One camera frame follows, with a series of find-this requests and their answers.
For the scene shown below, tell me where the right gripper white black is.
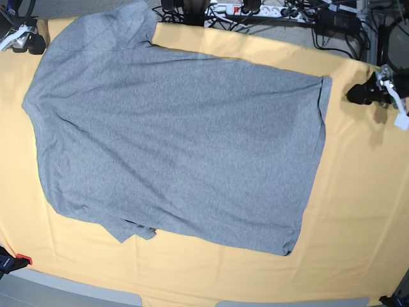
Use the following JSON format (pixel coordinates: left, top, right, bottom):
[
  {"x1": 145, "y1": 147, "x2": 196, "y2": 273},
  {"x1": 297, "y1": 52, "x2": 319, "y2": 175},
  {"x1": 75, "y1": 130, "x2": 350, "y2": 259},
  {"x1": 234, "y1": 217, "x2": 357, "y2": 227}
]
[{"x1": 1, "y1": 24, "x2": 46, "y2": 54}]

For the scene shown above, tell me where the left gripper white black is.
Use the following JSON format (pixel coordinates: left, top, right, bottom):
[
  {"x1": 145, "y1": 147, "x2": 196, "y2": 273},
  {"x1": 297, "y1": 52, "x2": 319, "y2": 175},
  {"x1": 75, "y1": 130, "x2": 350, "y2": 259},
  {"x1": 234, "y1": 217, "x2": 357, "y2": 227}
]
[{"x1": 346, "y1": 64, "x2": 408, "y2": 115}]

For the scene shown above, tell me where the grey t-shirt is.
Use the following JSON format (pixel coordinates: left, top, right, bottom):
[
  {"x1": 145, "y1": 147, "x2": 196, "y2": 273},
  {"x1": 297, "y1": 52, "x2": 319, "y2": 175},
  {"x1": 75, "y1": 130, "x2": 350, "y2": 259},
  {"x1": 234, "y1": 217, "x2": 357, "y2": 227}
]
[{"x1": 22, "y1": 1, "x2": 332, "y2": 256}]

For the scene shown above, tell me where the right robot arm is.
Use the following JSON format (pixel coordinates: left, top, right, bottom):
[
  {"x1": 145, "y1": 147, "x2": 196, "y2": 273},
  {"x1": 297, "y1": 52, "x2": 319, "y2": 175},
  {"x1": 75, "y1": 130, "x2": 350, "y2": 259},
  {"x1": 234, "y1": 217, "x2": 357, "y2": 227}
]
[{"x1": 1, "y1": 1, "x2": 47, "y2": 55}]

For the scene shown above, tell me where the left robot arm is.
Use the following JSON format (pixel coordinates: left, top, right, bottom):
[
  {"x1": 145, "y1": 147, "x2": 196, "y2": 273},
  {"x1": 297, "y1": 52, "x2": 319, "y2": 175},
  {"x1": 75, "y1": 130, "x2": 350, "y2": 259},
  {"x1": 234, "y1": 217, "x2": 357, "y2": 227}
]
[{"x1": 346, "y1": 13, "x2": 408, "y2": 130}]

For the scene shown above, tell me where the black power adapter box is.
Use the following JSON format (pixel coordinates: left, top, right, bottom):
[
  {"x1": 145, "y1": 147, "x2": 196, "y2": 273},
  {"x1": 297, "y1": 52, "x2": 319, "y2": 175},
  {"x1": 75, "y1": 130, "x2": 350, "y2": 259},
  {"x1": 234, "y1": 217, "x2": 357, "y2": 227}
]
[{"x1": 314, "y1": 9, "x2": 361, "y2": 35}]

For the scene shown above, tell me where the yellow table cloth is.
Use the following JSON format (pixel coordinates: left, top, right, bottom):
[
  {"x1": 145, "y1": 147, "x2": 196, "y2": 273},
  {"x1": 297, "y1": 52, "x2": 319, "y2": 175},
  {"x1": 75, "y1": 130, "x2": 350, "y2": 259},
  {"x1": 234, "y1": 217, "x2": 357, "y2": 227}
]
[{"x1": 1, "y1": 24, "x2": 408, "y2": 306}]

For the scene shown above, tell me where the white power strip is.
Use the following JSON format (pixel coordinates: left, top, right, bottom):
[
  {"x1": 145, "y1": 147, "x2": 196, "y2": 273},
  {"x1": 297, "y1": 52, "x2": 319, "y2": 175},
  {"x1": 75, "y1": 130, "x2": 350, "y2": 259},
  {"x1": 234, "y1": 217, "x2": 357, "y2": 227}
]
[{"x1": 205, "y1": 1, "x2": 315, "y2": 24}]

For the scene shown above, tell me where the black clamp right corner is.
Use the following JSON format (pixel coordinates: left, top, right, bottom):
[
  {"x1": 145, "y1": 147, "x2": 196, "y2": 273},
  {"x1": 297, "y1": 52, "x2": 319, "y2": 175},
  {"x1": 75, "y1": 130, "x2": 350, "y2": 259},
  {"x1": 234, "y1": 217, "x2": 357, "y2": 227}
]
[{"x1": 379, "y1": 295, "x2": 409, "y2": 307}]

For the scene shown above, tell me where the red black clamp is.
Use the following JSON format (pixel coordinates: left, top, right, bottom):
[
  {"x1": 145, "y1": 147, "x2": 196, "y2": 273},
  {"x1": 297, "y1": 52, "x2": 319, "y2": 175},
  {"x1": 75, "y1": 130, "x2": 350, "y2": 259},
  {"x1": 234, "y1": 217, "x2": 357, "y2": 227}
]
[{"x1": 0, "y1": 246, "x2": 33, "y2": 278}]

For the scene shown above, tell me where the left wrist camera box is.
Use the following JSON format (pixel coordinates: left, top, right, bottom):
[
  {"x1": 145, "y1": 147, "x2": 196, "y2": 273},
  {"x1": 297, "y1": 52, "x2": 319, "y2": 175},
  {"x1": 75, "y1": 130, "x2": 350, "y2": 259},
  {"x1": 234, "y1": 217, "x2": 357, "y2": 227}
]
[{"x1": 394, "y1": 113, "x2": 409, "y2": 131}]

